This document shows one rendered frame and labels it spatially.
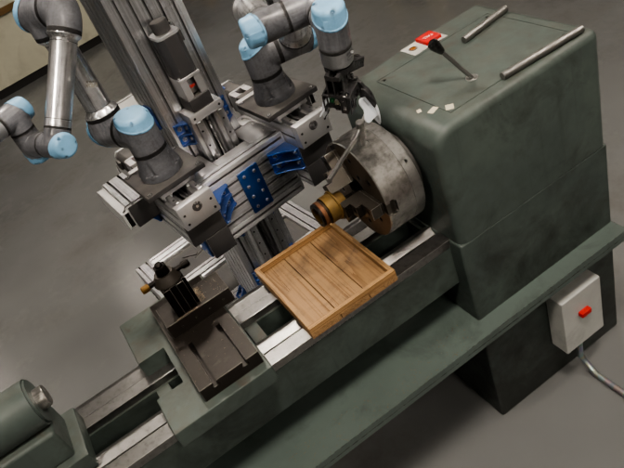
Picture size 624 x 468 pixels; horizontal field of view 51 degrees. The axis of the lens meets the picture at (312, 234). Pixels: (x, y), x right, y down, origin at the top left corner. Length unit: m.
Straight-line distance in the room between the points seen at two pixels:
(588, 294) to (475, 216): 0.63
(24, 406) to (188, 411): 0.40
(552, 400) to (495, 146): 1.11
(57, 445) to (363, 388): 0.89
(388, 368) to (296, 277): 0.42
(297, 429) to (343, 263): 0.53
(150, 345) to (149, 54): 0.96
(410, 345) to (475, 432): 0.55
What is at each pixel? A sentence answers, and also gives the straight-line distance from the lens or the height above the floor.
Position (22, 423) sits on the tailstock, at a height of 1.09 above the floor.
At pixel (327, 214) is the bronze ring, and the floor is 1.09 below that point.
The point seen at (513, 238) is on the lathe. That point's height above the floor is 0.76.
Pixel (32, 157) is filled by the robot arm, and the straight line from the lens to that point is 2.13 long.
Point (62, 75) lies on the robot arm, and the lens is 2.02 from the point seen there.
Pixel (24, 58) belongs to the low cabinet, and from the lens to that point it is 8.14.
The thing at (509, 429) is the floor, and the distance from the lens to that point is 2.58.
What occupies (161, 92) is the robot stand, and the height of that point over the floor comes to 1.34.
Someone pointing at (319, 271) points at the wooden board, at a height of 0.88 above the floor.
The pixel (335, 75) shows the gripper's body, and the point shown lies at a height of 1.53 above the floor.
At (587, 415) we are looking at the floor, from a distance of 2.59.
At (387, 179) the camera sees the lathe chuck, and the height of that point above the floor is 1.16.
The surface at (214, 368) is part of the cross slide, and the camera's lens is 1.76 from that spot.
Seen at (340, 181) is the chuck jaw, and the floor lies 1.13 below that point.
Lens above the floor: 2.17
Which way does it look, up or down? 37 degrees down
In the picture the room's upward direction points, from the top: 24 degrees counter-clockwise
